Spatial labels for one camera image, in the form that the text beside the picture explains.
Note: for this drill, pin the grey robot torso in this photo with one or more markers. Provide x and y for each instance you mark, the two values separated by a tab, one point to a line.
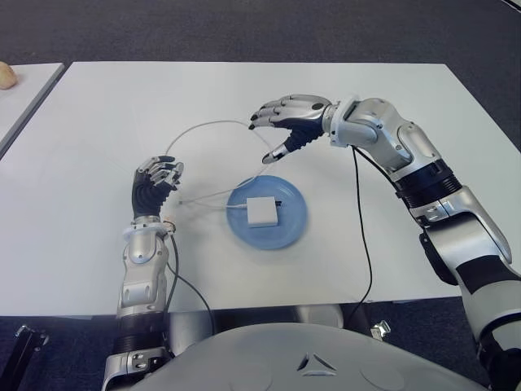
305	358

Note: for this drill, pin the white charger adapter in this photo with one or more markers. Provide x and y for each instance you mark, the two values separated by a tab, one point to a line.
262	212

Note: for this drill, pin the black metal stand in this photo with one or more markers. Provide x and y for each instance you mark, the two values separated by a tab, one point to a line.
24	346

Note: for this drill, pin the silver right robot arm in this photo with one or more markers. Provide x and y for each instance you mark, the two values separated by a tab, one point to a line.
447	212

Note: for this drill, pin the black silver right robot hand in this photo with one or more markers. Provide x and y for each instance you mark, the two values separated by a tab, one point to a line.
305	112

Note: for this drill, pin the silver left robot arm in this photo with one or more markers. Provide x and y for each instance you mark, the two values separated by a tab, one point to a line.
140	277

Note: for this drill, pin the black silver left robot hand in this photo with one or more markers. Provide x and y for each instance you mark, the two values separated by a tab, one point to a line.
146	197

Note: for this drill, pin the silver metal bracket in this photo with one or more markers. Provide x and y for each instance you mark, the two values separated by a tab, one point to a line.
380	328

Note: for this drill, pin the blue round plate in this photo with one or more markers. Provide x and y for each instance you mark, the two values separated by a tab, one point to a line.
285	232

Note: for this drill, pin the beige rounded object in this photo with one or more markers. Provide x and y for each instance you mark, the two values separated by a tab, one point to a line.
6	77

